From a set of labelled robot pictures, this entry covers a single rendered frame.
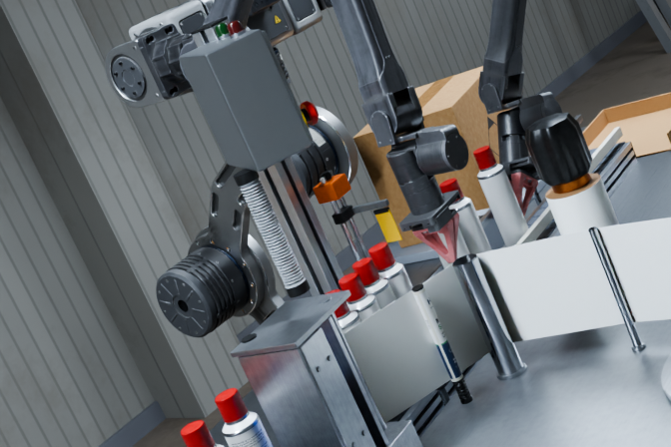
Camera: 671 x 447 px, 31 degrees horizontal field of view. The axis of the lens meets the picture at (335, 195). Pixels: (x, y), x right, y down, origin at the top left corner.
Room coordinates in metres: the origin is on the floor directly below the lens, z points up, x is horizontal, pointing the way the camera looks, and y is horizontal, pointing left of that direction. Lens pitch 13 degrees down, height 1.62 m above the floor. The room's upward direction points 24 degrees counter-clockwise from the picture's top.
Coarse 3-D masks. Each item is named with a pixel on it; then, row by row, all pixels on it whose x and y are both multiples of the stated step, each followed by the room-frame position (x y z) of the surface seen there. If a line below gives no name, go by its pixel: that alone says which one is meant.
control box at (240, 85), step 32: (256, 32) 1.77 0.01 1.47; (192, 64) 1.84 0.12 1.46; (224, 64) 1.76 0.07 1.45; (256, 64) 1.77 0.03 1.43; (224, 96) 1.75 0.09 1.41; (256, 96) 1.76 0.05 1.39; (288, 96) 1.78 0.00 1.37; (224, 128) 1.83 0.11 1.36; (256, 128) 1.76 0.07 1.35; (288, 128) 1.77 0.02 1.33; (256, 160) 1.75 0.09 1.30
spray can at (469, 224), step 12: (456, 180) 2.01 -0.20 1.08; (444, 192) 2.01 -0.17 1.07; (456, 204) 2.00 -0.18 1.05; (468, 204) 2.00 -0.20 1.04; (468, 216) 2.00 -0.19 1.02; (468, 228) 1.99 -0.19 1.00; (480, 228) 2.00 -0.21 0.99; (468, 240) 2.00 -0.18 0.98; (480, 240) 2.00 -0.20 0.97; (480, 252) 1.99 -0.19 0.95
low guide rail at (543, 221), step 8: (616, 128) 2.50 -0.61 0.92; (608, 136) 2.46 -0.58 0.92; (616, 136) 2.47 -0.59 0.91; (608, 144) 2.43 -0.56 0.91; (600, 152) 2.40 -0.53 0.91; (592, 160) 2.36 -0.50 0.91; (600, 160) 2.39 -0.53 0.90; (592, 168) 2.35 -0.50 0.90; (544, 216) 2.15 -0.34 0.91; (552, 216) 2.17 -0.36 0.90; (536, 224) 2.12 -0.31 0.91; (544, 224) 2.14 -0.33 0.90; (528, 232) 2.10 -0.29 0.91; (536, 232) 2.11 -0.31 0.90; (520, 240) 2.07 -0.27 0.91; (528, 240) 2.08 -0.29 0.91
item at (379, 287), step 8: (360, 264) 1.78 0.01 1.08; (368, 264) 1.78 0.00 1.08; (360, 272) 1.78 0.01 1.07; (368, 272) 1.77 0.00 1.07; (376, 272) 1.78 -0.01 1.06; (368, 280) 1.77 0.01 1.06; (376, 280) 1.78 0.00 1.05; (384, 280) 1.78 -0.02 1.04; (368, 288) 1.77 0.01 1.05; (376, 288) 1.77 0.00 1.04; (384, 288) 1.77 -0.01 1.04; (376, 296) 1.77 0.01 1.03; (384, 296) 1.77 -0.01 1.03; (392, 296) 1.78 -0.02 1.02; (384, 304) 1.77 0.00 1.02
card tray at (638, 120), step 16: (656, 96) 2.77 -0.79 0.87; (608, 112) 2.85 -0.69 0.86; (624, 112) 2.82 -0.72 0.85; (640, 112) 2.80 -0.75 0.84; (656, 112) 2.77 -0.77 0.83; (592, 128) 2.78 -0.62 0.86; (608, 128) 2.81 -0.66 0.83; (624, 128) 2.75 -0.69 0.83; (640, 128) 2.70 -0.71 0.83; (656, 128) 2.65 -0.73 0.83; (592, 144) 2.74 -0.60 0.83; (640, 144) 2.58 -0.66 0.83; (656, 144) 2.54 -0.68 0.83
